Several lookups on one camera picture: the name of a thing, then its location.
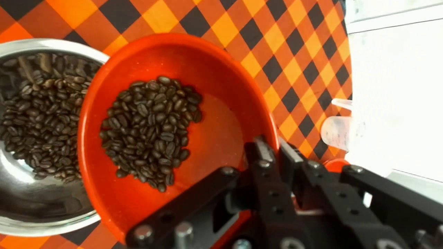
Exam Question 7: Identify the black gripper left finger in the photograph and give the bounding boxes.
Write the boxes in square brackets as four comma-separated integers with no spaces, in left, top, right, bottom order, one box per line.
[125,136,300,249]

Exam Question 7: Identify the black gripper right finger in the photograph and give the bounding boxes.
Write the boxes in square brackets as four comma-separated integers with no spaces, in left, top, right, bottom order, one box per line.
[279,137,443,249]

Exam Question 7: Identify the small red bowl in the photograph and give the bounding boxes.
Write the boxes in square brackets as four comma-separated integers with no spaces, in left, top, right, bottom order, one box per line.
[77,32,282,244]

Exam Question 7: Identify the coffee beans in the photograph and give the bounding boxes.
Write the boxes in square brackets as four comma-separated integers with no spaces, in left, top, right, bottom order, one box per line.
[99,75,205,195]
[0,52,102,183]

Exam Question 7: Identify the large red bowl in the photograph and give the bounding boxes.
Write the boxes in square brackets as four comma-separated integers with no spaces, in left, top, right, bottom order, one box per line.
[323,158,351,175]

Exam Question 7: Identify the coffee beans in silver bowl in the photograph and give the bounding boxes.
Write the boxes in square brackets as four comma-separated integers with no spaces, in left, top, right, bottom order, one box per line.
[0,52,102,183]

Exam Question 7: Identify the silver metal bowl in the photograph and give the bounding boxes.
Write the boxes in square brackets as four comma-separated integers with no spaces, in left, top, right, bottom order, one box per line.
[0,38,111,238]

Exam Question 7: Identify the clear plastic measuring cup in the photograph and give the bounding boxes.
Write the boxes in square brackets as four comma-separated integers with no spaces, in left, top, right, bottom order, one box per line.
[320,97,355,154]

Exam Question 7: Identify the red black checkered tablecloth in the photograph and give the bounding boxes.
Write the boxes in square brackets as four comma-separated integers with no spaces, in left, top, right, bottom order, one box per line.
[0,0,355,249]

